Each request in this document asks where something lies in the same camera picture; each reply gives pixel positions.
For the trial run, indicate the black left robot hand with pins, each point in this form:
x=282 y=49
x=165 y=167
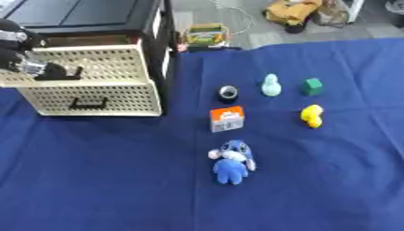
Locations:
x=11 y=28

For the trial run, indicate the pale perforated drawer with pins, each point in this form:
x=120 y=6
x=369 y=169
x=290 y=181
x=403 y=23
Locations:
x=126 y=97
x=105 y=64

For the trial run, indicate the black cabinet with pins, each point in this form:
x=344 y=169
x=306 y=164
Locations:
x=105 y=13

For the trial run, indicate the colourful printed box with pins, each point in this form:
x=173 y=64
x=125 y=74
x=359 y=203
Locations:
x=207 y=36

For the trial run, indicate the black tape roll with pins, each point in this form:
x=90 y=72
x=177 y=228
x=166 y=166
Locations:
x=228 y=95

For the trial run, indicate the orange and white box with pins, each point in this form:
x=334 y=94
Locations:
x=227 y=119

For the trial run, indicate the blue soft toy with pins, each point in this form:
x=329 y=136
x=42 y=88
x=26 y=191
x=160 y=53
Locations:
x=231 y=168

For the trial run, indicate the mint green duck toy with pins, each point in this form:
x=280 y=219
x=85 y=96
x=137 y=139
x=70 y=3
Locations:
x=271 y=88

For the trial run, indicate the green house-shaped block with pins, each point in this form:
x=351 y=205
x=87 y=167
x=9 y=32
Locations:
x=312 y=87

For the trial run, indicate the yellow duck toy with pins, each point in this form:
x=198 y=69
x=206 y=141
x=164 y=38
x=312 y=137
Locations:
x=312 y=115

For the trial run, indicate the clear plastic bag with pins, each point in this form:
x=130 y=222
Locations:
x=331 y=13

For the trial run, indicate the white furniture leg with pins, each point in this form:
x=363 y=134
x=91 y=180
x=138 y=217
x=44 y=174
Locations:
x=355 y=9

